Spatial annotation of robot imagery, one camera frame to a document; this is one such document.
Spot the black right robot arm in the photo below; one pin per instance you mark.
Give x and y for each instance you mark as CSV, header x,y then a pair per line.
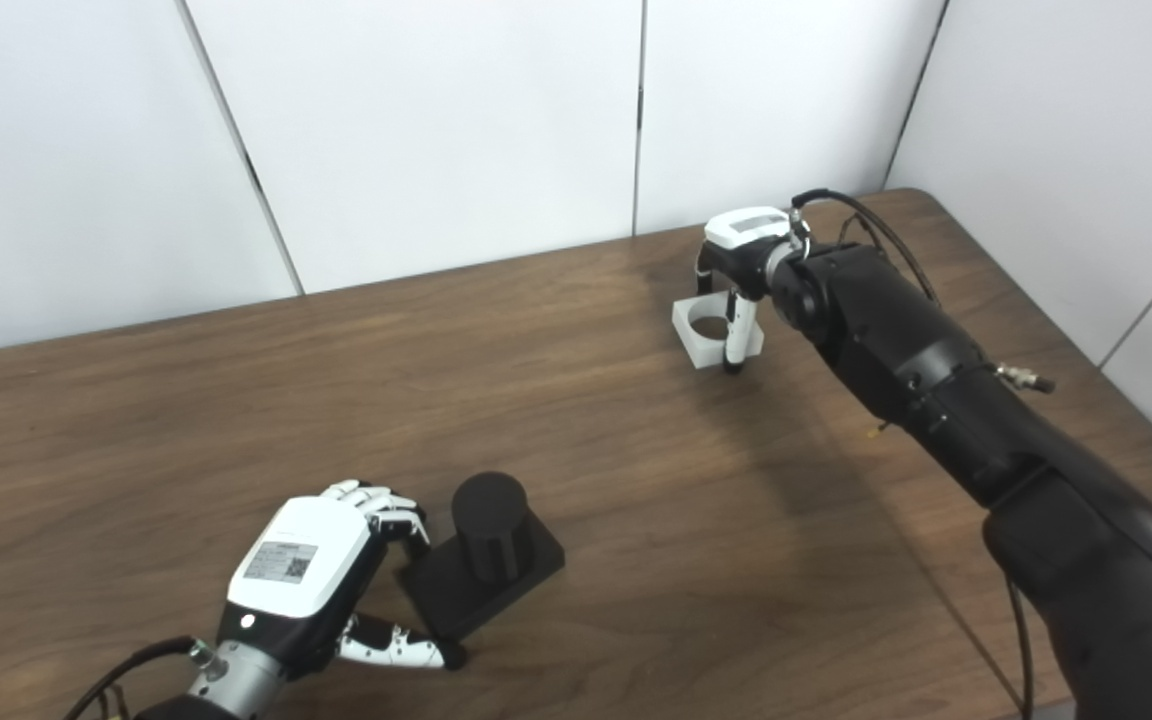
x,y
936,380

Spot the black peg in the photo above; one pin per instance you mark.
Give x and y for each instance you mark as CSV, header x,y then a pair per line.
x,y
491,530

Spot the white and black left hand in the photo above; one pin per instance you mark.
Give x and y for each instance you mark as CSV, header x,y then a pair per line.
x,y
306,560

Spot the white and black right hand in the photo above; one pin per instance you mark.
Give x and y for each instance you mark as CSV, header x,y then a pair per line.
x,y
746,235

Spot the white square piece with hole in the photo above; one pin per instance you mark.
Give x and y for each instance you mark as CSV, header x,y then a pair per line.
x,y
701,350

